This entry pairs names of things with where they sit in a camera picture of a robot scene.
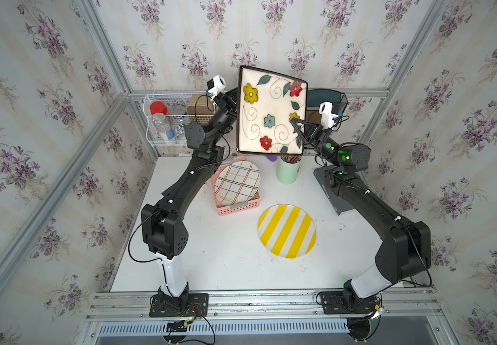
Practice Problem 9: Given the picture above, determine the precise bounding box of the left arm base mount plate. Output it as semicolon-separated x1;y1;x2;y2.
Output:
149;291;209;318

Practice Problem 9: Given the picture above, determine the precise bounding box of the red capped jar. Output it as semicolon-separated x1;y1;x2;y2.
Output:
149;101;168;115

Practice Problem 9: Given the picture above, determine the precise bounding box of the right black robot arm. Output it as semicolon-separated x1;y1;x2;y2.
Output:
290;119;432;308

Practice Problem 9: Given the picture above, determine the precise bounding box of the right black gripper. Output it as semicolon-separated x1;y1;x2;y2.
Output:
292;121;345;173

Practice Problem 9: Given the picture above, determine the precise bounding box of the black mesh wall organizer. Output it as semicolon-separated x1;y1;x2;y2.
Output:
307;89;348;129

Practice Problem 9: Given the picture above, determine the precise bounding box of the small circuit board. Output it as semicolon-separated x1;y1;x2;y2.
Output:
165;321;188;334

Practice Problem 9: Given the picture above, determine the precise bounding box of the yellow striped round plate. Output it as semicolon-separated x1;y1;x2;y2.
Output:
257;204;317;260

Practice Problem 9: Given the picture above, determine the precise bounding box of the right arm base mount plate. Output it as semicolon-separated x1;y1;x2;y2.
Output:
315;290;381;316

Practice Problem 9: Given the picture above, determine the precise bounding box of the square floral plate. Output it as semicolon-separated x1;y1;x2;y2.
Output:
236;66;308;156

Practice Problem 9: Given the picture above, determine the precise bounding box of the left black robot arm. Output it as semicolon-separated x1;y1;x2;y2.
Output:
141;88;238;309

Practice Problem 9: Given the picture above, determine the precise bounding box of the white wire wall basket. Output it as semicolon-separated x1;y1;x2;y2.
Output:
142;91;214;147

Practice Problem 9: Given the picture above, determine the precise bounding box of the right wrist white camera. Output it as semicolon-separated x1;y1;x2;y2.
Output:
318;101;339;129

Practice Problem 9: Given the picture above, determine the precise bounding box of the plaid round plate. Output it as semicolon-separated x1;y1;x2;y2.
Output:
214;160;261;206

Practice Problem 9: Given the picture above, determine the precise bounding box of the clear plastic bottle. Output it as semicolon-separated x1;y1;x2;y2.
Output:
152;114;175;141

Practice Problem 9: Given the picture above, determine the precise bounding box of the bundle of coloured pencils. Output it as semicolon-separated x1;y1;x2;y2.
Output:
281;155;301;164

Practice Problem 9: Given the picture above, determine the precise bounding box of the pink perforated plastic basket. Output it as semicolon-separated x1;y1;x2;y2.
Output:
210;156;260;216

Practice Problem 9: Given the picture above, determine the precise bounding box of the teal plate in organizer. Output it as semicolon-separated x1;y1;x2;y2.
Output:
307;89;343;108

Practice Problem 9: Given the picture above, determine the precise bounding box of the mint green pencil cup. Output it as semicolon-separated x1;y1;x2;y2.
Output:
277;158;301;185

